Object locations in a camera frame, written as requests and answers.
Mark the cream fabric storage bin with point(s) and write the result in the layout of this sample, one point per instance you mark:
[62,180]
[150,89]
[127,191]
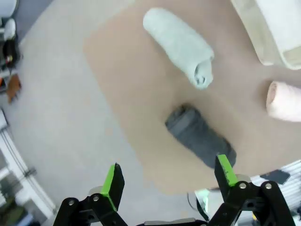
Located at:
[265,28]

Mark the black flat device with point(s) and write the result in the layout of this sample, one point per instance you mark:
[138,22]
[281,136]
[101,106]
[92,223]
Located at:
[275,176]

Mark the brown object on floor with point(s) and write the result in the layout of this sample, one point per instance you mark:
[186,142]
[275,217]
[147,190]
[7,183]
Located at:
[13,88]

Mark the light green towel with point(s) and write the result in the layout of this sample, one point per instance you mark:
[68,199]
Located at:
[176,44]

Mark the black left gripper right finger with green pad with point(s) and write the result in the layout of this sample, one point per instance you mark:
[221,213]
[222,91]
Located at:
[227,171]

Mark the dark grey towel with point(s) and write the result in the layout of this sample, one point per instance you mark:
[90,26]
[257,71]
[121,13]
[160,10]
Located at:
[197,134]

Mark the pale pink towel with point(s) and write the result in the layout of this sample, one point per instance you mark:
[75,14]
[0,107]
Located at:
[284,101]

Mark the white metal frame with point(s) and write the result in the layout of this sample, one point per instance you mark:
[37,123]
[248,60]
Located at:
[21,169]

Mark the black and white floor equipment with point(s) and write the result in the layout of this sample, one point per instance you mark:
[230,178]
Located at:
[10,47]

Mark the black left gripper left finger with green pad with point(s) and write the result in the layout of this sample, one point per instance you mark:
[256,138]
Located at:
[113,186]

